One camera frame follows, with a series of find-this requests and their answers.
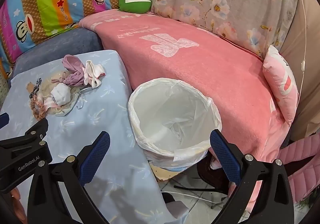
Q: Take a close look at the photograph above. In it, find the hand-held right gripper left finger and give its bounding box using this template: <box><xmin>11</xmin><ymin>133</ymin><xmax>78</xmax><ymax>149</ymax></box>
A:
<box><xmin>27</xmin><ymin>131</ymin><xmax>111</xmax><ymax>224</ymax></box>

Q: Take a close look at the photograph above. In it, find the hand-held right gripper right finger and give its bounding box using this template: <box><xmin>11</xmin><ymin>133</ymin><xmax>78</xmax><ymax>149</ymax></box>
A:
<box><xmin>209</xmin><ymin>129</ymin><xmax>295</xmax><ymax>224</ymax></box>

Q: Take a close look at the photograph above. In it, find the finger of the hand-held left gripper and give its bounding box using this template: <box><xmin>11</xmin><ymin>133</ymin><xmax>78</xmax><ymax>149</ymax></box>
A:
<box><xmin>0</xmin><ymin>113</ymin><xmax>10</xmax><ymax>130</ymax></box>
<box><xmin>0</xmin><ymin>118</ymin><xmax>49</xmax><ymax>155</ymax></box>

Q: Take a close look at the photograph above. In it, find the pale drawstring pouch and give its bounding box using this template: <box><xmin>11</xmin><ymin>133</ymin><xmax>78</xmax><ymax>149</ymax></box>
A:
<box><xmin>41</xmin><ymin>70</ymin><xmax>85</xmax><ymax>117</ymax></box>

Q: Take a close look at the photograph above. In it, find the white plastic bag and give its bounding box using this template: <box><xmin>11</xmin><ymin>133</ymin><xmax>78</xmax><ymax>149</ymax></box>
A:
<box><xmin>128</xmin><ymin>77</ymin><xmax>222</xmax><ymax>181</ymax></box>

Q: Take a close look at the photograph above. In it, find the mauve cloth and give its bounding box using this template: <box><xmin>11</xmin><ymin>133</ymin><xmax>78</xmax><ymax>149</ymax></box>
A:
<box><xmin>62</xmin><ymin>54</ymin><xmax>88</xmax><ymax>87</ymax></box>

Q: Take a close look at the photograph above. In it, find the person's left hand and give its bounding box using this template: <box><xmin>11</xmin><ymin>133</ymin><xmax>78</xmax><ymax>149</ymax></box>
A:
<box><xmin>9</xmin><ymin>187</ymin><xmax>28</xmax><ymax>214</ymax></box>

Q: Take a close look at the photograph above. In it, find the light blue printed cloth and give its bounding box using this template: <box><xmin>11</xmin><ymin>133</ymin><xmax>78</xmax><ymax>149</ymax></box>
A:
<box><xmin>0</xmin><ymin>49</ymin><xmax>190</xmax><ymax>224</ymax></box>

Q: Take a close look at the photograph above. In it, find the plain white sock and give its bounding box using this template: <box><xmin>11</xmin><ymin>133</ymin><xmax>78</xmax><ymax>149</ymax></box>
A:
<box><xmin>50</xmin><ymin>83</ymin><xmax>73</xmax><ymax>107</ymax></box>

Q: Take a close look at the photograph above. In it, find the white sock with red trim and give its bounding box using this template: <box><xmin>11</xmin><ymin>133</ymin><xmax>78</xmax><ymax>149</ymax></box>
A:
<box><xmin>84</xmin><ymin>60</ymin><xmax>107</xmax><ymax>89</ymax></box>

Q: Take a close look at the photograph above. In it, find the pink blanket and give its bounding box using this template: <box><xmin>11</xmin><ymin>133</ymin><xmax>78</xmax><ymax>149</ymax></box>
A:
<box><xmin>79</xmin><ymin>10</ymin><xmax>295</xmax><ymax>214</ymax></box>

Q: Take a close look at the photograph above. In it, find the pink pillow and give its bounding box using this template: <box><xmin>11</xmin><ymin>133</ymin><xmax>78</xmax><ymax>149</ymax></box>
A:
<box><xmin>262</xmin><ymin>45</ymin><xmax>299</xmax><ymax>127</ymax></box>

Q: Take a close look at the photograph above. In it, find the blue-grey sofa cushion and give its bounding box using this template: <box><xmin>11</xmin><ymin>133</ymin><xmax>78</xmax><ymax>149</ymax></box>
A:
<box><xmin>11</xmin><ymin>26</ymin><xmax>103</xmax><ymax>77</ymax></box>

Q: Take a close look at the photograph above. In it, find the beige cloth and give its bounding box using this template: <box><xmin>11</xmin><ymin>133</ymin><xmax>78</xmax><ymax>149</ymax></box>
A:
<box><xmin>279</xmin><ymin>0</ymin><xmax>320</xmax><ymax>141</ymax></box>

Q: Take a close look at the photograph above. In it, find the green round cushion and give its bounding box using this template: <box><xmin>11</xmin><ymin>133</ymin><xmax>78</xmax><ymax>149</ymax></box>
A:
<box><xmin>118</xmin><ymin>0</ymin><xmax>152</xmax><ymax>12</ymax></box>

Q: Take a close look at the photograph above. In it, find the black and white hair tie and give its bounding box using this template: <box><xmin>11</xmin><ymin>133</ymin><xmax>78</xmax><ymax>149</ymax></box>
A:
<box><xmin>28</xmin><ymin>77</ymin><xmax>42</xmax><ymax>100</ymax></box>

